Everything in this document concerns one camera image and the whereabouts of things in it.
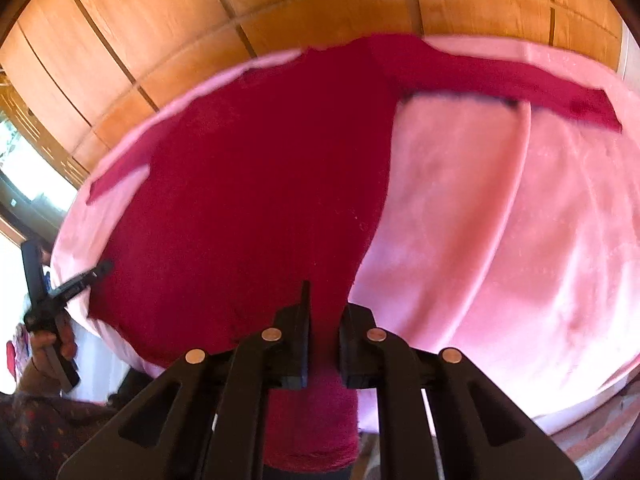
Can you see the wooden panelled wardrobe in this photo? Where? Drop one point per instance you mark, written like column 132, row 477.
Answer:
column 150, row 25

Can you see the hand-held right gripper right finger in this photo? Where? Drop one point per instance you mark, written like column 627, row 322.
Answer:
column 352, row 350

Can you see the person's left forearm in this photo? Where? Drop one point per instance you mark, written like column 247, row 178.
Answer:
column 40, row 425

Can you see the pink bed sheet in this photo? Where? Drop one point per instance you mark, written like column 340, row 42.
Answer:
column 475, row 235

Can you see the dark red towel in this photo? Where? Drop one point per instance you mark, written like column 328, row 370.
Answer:
column 250, row 185

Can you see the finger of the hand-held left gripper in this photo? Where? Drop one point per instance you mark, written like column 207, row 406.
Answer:
column 82, row 281

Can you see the person's left hand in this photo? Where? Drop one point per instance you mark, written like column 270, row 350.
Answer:
column 64, row 342

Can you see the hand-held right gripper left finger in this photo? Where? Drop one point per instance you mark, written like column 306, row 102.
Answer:
column 298, row 345

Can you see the window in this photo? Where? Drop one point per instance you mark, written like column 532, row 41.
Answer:
column 30, row 165

